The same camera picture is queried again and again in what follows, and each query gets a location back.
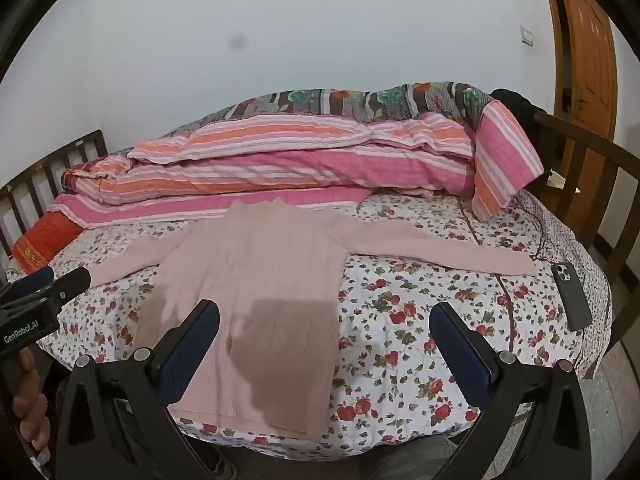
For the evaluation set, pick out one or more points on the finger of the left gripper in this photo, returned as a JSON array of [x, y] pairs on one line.
[[29, 284], [63, 290]]

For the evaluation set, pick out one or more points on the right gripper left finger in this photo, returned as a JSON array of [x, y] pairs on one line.
[[115, 422]]

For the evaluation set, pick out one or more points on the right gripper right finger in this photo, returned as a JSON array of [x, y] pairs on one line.
[[555, 442]]

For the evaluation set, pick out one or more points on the pink knit sweater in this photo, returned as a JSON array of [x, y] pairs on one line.
[[274, 271]]

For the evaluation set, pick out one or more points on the person's left hand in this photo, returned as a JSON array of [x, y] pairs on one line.
[[29, 405]]

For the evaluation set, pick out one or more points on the red pillow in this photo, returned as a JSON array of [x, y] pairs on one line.
[[48, 236]]

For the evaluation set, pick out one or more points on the dark wooden headboard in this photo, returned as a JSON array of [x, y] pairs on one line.
[[26, 197]]

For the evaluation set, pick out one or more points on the black smartphone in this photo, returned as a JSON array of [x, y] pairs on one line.
[[573, 297]]

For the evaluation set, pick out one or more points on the floral bed sheet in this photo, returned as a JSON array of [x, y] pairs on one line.
[[390, 382]]

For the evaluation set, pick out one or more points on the pink striped quilt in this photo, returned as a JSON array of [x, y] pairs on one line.
[[305, 160]]

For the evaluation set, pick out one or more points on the black garment on footboard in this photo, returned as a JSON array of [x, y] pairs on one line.
[[521, 108]]

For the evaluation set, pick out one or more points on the dark patchwork floral blanket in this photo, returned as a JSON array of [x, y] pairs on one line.
[[459, 102]]

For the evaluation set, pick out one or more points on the brown wooden door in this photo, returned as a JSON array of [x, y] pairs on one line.
[[585, 65]]

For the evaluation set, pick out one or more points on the white wall switch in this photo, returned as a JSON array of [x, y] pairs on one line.
[[527, 37]]

